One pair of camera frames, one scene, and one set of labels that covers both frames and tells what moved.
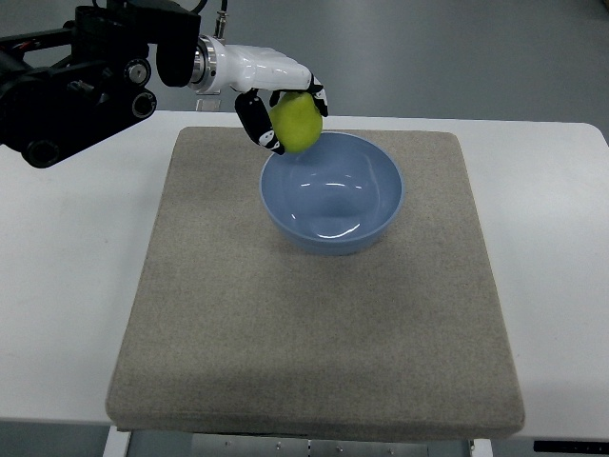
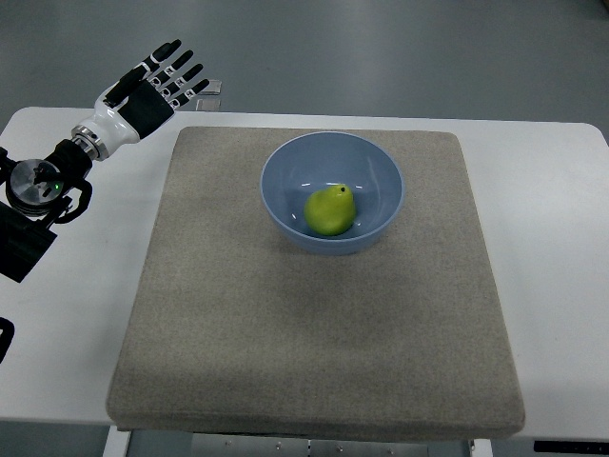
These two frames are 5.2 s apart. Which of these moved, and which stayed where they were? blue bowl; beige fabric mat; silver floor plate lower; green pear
Moved: green pear
Stayed: blue bowl; beige fabric mat; silver floor plate lower
